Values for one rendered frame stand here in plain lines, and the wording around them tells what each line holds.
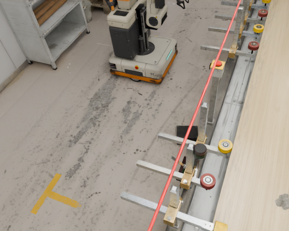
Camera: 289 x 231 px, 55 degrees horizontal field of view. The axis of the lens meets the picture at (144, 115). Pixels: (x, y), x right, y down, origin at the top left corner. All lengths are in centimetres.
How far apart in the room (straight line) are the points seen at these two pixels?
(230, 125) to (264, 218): 84
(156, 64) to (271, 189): 201
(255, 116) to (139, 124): 142
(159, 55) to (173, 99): 54
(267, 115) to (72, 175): 177
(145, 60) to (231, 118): 142
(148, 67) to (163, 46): 38
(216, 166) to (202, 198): 25
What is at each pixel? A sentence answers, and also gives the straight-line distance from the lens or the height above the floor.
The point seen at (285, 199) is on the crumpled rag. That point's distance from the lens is 156.
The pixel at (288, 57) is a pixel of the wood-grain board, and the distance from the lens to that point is 233.
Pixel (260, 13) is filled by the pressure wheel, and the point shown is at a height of 90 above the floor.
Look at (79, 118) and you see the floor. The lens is 315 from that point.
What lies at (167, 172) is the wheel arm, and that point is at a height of 86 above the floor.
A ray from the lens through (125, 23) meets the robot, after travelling 298.
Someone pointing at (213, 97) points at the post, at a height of 97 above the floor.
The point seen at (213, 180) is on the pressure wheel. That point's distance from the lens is 154.
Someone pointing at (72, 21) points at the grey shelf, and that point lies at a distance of 450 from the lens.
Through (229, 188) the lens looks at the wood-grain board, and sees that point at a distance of 154.
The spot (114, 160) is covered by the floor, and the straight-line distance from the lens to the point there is 272.
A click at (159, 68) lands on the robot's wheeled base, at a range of 313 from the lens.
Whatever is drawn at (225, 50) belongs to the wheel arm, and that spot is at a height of 82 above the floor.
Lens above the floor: 226
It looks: 49 degrees down
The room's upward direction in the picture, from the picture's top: 8 degrees counter-clockwise
